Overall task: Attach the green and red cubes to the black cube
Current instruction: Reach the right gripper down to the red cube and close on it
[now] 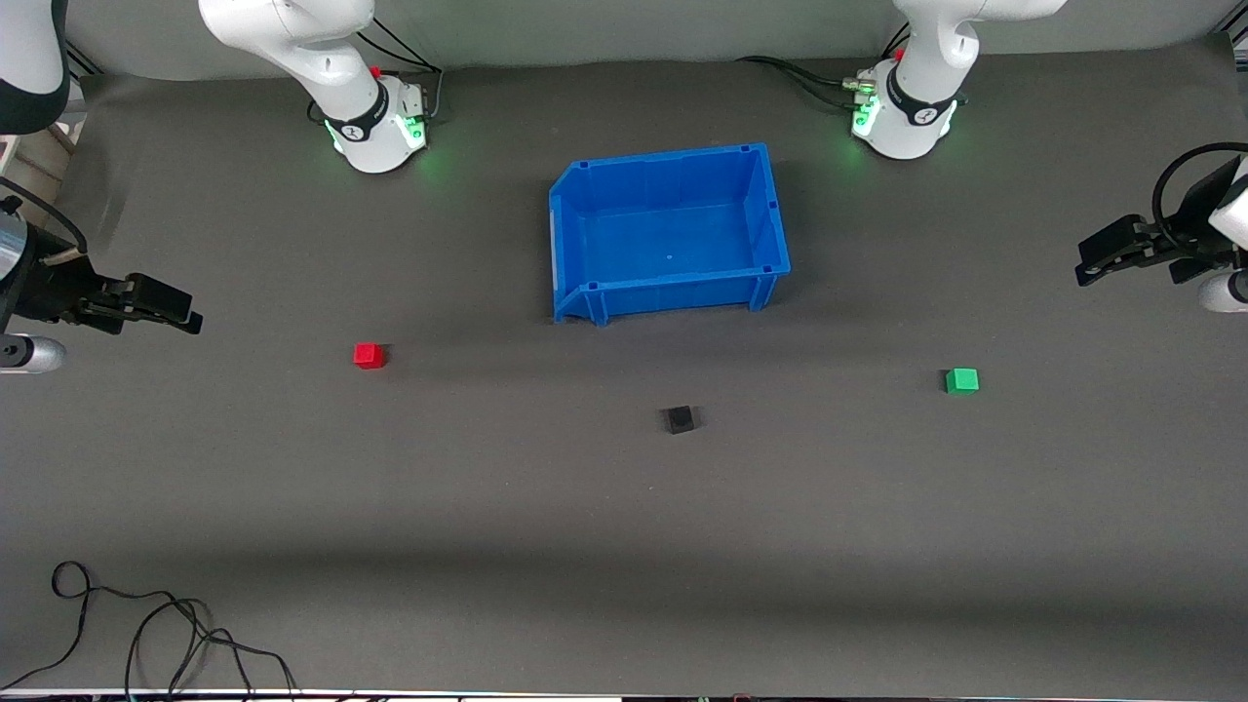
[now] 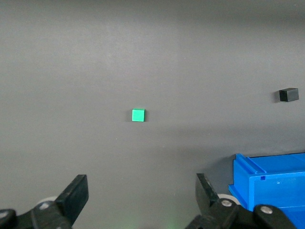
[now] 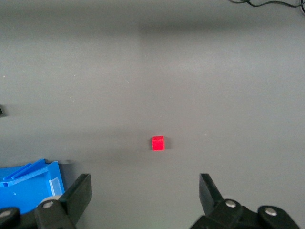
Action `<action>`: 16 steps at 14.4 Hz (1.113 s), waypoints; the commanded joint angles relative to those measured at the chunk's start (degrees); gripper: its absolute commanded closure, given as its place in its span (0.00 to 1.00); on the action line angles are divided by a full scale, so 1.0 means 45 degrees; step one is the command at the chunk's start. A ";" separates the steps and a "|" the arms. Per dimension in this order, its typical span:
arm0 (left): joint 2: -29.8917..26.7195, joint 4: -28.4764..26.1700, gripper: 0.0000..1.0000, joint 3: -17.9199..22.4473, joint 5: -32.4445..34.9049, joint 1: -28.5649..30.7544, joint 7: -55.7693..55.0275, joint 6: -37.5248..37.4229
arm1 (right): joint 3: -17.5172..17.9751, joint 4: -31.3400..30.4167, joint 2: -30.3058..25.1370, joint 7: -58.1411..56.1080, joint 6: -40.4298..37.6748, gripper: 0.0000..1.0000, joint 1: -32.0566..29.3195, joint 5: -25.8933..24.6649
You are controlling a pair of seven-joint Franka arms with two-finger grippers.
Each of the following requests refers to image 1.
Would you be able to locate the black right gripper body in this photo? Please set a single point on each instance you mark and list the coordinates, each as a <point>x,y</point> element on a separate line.
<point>49,286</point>

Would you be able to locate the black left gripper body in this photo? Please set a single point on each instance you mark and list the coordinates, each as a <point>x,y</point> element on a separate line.
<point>1183,241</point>

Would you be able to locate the small red cube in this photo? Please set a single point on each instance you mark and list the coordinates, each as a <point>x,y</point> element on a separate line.
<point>369,355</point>

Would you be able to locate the small green cube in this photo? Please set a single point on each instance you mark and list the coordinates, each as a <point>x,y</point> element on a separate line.
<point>961,380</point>

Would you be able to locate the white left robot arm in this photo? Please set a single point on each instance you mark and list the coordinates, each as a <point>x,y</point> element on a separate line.
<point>921,88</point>

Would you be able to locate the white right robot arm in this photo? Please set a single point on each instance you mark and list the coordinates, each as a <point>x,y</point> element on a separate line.
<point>322,58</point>

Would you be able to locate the small black cube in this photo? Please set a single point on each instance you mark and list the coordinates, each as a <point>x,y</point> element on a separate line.
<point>680,420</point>

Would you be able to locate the beige plastic crate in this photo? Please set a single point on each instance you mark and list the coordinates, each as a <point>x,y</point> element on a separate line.
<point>44,161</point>

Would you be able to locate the blue plastic storage bin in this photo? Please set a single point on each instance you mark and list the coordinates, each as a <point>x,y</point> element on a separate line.
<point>668,249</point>

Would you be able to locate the aluminium frame rail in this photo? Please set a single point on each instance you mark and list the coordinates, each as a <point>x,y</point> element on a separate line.
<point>83,60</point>

